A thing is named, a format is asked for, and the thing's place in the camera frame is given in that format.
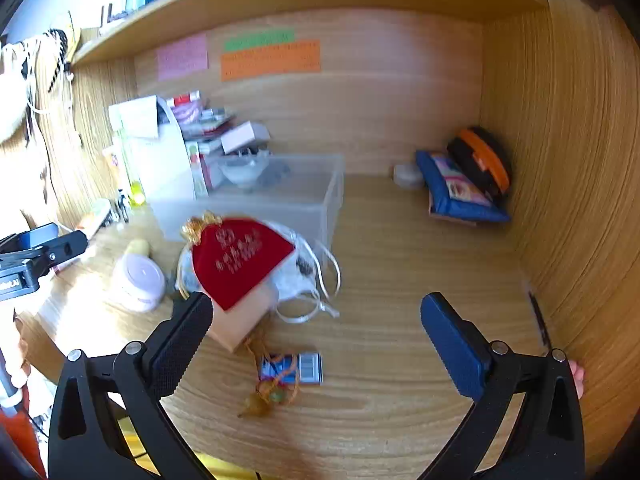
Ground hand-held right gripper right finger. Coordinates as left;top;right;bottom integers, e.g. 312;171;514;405
420;291;586;480

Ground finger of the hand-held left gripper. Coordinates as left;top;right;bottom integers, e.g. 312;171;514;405
27;230;90;276
0;222;60;252

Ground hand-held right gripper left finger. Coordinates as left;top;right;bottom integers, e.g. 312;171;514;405
47;290;216;480

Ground beige cardboard box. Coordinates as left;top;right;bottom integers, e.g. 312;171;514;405
209;280;282;353

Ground gourd charm with orange cord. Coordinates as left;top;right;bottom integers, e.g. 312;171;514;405
237;335;302;419

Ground red velvet pouch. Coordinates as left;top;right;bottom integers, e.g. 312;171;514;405
181;212;296;312

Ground white mesh ribbon bag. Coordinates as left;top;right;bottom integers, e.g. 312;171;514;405
177;217;342;323

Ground clear plastic storage box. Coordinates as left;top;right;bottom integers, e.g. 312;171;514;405
147;154;346;256

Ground person's right hand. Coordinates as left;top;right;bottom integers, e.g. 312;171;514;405
569;360;586;401

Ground green and orange packet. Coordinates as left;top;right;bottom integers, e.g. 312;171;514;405
76;197;114;239

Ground pens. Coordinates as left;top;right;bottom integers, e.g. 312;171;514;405
113;187;131;224

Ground dark thin strip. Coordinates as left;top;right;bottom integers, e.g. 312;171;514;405
528;291;552;350

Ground white paper bag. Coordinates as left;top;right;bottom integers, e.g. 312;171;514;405
108;95;197;202

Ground blue packet with barcode label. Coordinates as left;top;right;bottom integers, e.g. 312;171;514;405
259;352;323;387

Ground hanging white cloth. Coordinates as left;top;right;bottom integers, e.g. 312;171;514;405
0;37;32;142

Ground fruit sticker sheets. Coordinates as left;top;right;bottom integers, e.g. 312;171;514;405
185;140;224;197

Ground round white container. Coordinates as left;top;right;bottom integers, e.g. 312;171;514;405
392;162;426;190

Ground black and orange round case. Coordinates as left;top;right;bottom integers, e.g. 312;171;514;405
446;127;512;199

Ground glass bowl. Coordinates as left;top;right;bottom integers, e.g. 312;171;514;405
220;155;271;191

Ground stack of small packets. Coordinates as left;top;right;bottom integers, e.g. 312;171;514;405
182;107;237;142

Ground small white box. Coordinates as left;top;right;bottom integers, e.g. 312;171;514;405
220;121;271;156

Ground pink paper note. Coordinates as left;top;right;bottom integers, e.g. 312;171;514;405
156;35;209;82

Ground orange paper note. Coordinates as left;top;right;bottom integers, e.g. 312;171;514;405
220;40;321;82

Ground green paper note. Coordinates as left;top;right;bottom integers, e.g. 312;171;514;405
223;29;296;53

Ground hanging white cable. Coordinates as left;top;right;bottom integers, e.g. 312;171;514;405
21;30;76;113

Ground red package with pink cable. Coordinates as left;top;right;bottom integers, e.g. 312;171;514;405
167;91;206;127

